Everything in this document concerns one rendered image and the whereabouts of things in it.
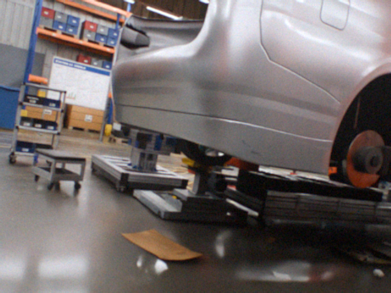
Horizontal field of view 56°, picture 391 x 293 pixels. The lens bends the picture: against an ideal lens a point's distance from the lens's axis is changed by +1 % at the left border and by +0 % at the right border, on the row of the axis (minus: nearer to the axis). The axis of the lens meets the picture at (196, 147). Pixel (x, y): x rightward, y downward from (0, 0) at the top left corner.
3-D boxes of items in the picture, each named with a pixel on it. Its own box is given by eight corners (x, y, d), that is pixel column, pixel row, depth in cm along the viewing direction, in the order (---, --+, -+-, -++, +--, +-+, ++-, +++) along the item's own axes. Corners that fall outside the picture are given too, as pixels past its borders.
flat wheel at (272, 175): (274, 204, 352) (278, 179, 351) (222, 187, 398) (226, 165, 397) (306, 202, 399) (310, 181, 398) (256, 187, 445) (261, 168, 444)
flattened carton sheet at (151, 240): (173, 266, 221) (173, 260, 221) (120, 235, 258) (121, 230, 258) (205, 259, 243) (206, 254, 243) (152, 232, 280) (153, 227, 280)
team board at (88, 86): (40, 135, 851) (53, 51, 841) (36, 133, 894) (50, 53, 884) (103, 144, 928) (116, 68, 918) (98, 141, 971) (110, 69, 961)
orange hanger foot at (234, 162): (245, 171, 362) (252, 137, 361) (218, 162, 408) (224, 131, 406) (258, 173, 370) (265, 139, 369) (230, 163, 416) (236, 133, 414)
